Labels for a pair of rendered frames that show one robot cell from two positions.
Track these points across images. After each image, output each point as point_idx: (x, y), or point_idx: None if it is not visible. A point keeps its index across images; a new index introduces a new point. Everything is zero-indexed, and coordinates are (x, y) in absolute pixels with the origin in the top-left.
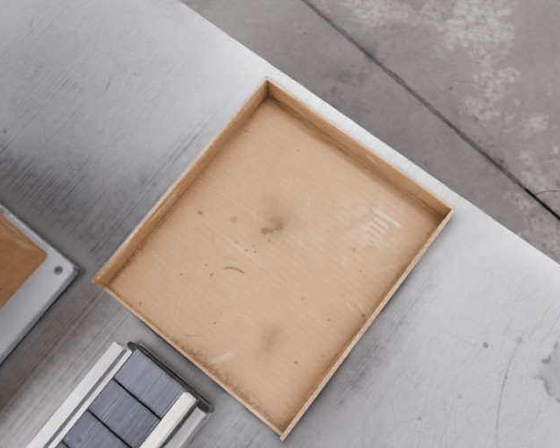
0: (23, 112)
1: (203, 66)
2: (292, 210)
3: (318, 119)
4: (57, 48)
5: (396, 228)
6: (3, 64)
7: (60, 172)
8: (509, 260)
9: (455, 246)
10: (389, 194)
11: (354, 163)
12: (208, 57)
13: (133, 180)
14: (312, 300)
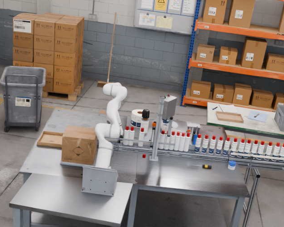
0: (52, 157)
1: (37, 149)
2: (49, 140)
3: (39, 138)
4: (42, 158)
5: (46, 135)
6: (47, 161)
7: (57, 153)
8: (44, 130)
9: None
10: (43, 136)
11: (41, 138)
12: (35, 149)
13: (53, 149)
14: (57, 138)
